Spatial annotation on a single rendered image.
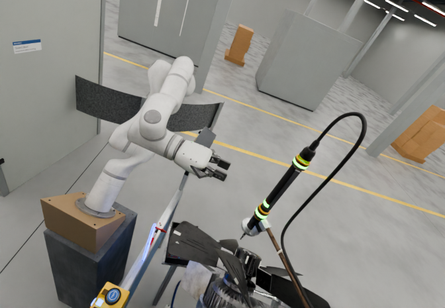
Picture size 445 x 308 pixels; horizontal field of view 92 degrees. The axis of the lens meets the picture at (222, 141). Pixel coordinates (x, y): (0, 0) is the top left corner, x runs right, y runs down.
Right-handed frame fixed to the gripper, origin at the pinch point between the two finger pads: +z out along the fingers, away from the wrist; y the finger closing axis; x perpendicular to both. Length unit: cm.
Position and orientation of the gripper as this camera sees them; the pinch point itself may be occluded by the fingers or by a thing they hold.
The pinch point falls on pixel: (222, 169)
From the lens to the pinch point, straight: 69.4
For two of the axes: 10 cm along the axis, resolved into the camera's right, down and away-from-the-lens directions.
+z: 9.1, 4.2, 0.0
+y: -2.3, 5.1, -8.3
